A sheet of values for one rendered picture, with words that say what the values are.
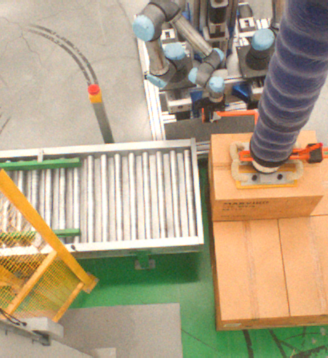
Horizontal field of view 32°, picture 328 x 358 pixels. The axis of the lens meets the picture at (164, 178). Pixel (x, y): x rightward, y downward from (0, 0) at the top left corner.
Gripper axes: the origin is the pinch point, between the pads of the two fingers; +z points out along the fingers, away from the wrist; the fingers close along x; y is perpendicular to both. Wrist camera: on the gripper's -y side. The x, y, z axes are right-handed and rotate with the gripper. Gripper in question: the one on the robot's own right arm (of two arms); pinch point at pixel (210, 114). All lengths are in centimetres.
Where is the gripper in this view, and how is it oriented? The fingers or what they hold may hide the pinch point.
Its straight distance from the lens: 318.1
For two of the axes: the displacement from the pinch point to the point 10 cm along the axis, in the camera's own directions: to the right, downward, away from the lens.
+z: 0.3, 3.6, 9.3
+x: -0.3, -9.3, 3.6
